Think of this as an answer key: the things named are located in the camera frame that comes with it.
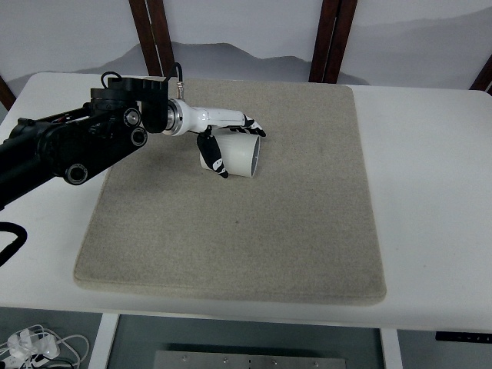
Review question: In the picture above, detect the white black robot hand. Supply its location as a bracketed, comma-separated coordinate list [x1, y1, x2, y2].
[164, 98, 266, 178]

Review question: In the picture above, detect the white cup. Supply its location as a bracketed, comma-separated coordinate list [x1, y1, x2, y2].
[214, 133, 261, 178]

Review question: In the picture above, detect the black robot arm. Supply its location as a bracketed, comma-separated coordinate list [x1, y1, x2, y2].
[1, 62, 183, 207]

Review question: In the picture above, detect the beige felt mat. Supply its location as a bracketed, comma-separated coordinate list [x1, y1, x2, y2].
[74, 79, 387, 305]

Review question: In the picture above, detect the black control panel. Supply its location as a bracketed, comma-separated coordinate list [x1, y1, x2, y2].
[435, 331, 492, 344]

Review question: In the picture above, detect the dark wooden frame left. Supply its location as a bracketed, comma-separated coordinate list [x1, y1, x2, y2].
[128, 0, 177, 77]

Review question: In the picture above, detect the dark wooden frame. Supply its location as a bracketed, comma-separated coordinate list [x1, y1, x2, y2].
[128, 0, 177, 77]
[308, 0, 357, 84]

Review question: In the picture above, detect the dark wooden post far left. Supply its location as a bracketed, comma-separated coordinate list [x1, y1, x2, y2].
[0, 76, 16, 111]

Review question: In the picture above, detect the dark wooden post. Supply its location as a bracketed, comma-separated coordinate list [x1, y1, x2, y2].
[0, 76, 16, 111]
[470, 55, 492, 95]

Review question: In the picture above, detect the dark wooden frame right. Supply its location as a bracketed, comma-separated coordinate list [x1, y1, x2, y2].
[308, 0, 357, 84]

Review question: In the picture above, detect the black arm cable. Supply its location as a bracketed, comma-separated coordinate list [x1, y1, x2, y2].
[0, 221, 29, 268]

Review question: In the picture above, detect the grey metal base plate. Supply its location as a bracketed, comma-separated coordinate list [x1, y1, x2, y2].
[153, 351, 347, 369]

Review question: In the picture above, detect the white power adapter with cables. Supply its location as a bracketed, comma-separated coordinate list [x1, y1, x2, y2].
[1, 324, 91, 368]

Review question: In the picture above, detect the dark wooden post far right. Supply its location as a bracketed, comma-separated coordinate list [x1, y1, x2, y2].
[470, 55, 492, 95]

